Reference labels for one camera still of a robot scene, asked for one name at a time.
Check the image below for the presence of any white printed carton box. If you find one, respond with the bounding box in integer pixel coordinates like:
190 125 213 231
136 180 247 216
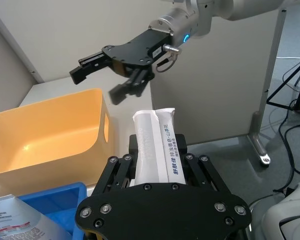
132 107 187 186

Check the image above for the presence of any dark cable with silver plug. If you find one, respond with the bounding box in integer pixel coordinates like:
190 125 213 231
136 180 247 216
154 43 183 75

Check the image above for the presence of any white printed pouch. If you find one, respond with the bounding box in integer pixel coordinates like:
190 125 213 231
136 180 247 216
0 194 74 240

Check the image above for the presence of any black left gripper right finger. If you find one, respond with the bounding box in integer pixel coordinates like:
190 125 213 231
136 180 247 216
174 133 233 196

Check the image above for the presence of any yellow plastic bin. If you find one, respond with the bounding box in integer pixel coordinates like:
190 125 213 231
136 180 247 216
0 87 115 199

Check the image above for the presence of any blue plastic bin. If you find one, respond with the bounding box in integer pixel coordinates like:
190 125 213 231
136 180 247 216
17 181 88 240

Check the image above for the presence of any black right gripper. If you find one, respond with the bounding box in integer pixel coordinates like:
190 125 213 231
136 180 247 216
69 28 173 106

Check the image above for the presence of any white robot housing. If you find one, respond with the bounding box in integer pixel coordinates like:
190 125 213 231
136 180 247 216
249 178 300 240

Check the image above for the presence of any grey partition panel with foot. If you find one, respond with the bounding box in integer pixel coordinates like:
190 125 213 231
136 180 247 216
149 8 289 168

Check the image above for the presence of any thin black cable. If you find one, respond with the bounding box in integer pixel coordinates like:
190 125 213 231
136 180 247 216
247 186 295 210

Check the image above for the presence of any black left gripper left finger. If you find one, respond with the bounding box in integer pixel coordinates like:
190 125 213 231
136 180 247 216
93 134 141 200

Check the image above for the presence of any black floor cable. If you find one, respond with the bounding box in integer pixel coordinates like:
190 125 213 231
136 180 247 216
278 109 300 180

